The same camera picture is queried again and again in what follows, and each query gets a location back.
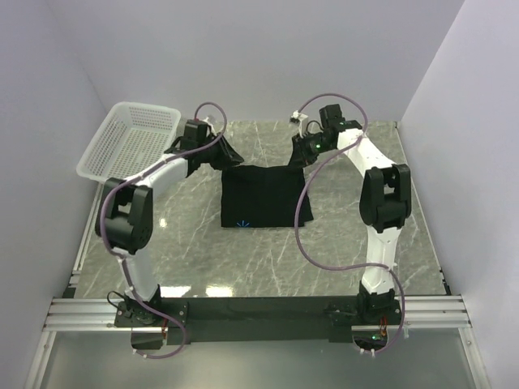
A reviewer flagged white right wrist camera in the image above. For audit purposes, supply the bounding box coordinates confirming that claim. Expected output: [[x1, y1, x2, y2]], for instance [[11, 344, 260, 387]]
[[289, 111, 309, 138]]

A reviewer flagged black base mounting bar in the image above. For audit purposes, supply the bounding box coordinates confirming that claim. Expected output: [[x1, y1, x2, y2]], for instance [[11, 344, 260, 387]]
[[114, 296, 402, 345]]

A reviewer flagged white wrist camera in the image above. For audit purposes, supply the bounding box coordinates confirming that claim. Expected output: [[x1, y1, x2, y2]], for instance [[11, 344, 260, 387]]
[[198, 115, 216, 130], [289, 111, 309, 138]]

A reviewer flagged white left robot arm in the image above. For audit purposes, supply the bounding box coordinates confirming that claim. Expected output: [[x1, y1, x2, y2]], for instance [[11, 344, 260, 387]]
[[96, 119, 244, 327]]

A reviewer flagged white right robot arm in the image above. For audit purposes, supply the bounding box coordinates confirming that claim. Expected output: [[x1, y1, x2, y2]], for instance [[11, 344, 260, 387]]
[[290, 105, 412, 323]]

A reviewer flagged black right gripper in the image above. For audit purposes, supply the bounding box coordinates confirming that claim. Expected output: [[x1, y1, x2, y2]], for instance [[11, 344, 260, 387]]
[[287, 130, 334, 170]]

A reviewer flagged black t shirt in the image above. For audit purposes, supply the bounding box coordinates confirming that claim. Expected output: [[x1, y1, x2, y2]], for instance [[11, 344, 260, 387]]
[[221, 165, 306, 228]]

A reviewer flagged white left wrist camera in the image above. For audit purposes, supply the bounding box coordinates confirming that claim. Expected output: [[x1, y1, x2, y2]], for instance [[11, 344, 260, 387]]
[[198, 115, 216, 130]]

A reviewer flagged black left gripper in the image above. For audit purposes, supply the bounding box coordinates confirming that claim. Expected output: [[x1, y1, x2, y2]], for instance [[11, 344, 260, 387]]
[[199, 132, 244, 171]]

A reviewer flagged white plastic basket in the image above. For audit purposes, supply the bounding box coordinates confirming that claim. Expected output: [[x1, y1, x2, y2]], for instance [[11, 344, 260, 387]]
[[76, 102, 182, 183]]

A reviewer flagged aluminium frame rail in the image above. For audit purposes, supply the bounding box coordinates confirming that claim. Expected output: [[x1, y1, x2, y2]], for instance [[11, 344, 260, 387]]
[[43, 298, 116, 332]]

